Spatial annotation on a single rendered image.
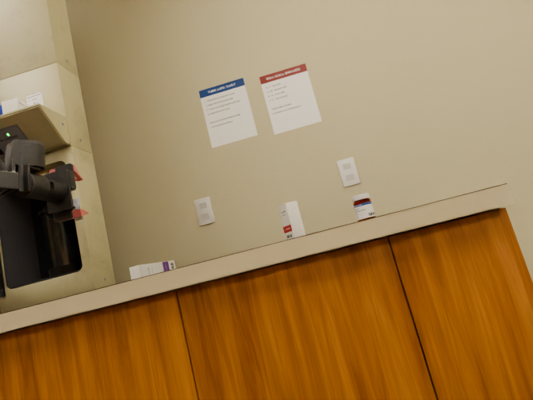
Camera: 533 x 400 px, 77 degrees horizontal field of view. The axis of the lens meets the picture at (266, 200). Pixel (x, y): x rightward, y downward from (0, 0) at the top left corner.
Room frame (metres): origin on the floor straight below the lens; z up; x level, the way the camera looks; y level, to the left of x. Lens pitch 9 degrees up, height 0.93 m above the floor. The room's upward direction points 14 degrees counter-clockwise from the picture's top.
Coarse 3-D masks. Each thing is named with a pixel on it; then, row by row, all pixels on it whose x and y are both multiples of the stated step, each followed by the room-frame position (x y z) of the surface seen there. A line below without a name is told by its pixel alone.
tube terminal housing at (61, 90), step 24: (48, 72) 1.02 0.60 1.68; (0, 96) 1.04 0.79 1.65; (24, 96) 1.03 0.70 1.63; (48, 96) 1.02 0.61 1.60; (72, 96) 1.07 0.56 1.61; (72, 120) 1.05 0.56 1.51; (72, 144) 1.03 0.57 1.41; (48, 168) 1.06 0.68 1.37; (72, 192) 1.02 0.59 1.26; (96, 192) 1.11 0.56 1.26; (96, 216) 1.09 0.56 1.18; (0, 240) 1.04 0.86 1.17; (96, 240) 1.06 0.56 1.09; (96, 264) 1.04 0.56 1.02; (24, 288) 1.04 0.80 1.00; (48, 288) 1.03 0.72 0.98; (72, 288) 1.02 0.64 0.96; (96, 288) 1.02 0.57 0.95
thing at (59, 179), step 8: (48, 176) 0.80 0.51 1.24; (56, 176) 0.80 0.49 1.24; (64, 176) 0.80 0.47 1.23; (56, 184) 0.76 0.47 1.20; (64, 184) 0.79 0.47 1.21; (56, 192) 0.76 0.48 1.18; (64, 192) 0.79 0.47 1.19; (48, 200) 0.77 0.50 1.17; (56, 200) 0.78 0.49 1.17; (64, 200) 0.80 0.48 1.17; (72, 200) 0.80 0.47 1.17; (48, 208) 0.80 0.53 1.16; (56, 208) 0.80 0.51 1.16; (64, 208) 0.80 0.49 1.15; (72, 208) 0.80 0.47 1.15
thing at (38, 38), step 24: (0, 0) 1.03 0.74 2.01; (24, 0) 1.03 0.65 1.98; (48, 0) 1.03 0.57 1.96; (0, 24) 1.03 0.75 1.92; (24, 24) 1.03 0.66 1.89; (48, 24) 1.02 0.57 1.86; (0, 48) 1.04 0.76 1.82; (24, 48) 1.03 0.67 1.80; (48, 48) 1.02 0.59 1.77; (72, 48) 1.12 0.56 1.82; (0, 72) 1.04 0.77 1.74; (24, 72) 1.03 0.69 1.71; (72, 72) 1.10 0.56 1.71
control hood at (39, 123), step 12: (24, 108) 0.91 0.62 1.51; (36, 108) 0.91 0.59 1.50; (0, 120) 0.92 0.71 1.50; (12, 120) 0.92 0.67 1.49; (24, 120) 0.93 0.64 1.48; (36, 120) 0.93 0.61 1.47; (48, 120) 0.94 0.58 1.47; (60, 120) 0.99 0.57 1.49; (24, 132) 0.95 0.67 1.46; (36, 132) 0.96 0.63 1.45; (48, 132) 0.96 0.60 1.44; (60, 132) 0.98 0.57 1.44; (48, 144) 0.99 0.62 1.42; (60, 144) 1.00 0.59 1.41
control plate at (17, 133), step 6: (12, 126) 0.94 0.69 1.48; (0, 132) 0.94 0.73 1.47; (6, 132) 0.95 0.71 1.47; (12, 132) 0.95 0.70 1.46; (18, 132) 0.95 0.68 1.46; (0, 138) 0.96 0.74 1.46; (6, 138) 0.96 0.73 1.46; (12, 138) 0.96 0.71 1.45; (18, 138) 0.96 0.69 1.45; (24, 138) 0.97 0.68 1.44; (0, 144) 0.97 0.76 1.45; (6, 144) 0.97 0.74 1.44; (0, 156) 1.00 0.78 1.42
